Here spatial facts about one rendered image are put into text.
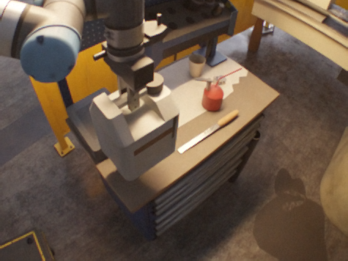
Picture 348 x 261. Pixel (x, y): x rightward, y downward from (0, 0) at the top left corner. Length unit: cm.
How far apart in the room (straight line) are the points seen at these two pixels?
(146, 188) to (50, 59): 65
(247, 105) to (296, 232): 123
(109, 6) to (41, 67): 17
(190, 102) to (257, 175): 117
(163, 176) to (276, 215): 131
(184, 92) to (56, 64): 89
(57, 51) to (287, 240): 193
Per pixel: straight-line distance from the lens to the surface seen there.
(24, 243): 165
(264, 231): 195
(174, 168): 90
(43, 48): 29
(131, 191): 86
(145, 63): 48
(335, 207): 217
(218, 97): 103
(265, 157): 223
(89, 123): 96
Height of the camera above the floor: 174
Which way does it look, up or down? 51 degrees down
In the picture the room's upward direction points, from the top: 5 degrees clockwise
